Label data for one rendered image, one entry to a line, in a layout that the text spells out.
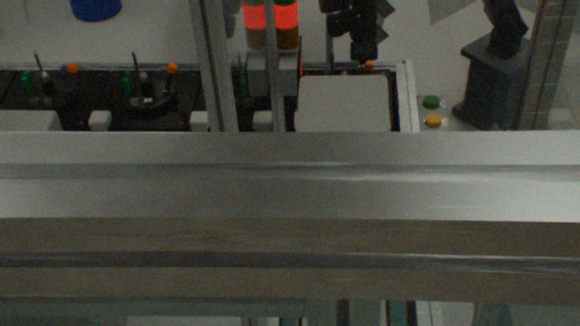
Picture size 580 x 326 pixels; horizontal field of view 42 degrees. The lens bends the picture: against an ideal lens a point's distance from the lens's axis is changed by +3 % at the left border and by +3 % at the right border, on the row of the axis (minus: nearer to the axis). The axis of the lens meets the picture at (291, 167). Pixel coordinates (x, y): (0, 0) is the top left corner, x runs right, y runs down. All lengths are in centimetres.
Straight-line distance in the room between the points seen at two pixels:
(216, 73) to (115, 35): 154
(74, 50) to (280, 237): 220
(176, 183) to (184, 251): 2
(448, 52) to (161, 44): 86
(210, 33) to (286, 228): 66
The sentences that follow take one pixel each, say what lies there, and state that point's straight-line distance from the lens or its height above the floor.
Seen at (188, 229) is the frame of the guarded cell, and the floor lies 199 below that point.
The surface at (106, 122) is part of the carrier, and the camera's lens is 184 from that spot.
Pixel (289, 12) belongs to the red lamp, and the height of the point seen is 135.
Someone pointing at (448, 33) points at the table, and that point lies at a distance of 230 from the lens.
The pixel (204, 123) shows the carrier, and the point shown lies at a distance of 178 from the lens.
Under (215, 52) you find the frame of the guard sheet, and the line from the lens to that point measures 83.
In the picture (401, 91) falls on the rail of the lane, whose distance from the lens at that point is 189.
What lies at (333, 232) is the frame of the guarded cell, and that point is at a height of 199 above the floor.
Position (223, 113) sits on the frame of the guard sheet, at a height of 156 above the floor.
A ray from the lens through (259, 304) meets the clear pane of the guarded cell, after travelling 21.
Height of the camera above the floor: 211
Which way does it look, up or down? 43 degrees down
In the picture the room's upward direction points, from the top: 4 degrees counter-clockwise
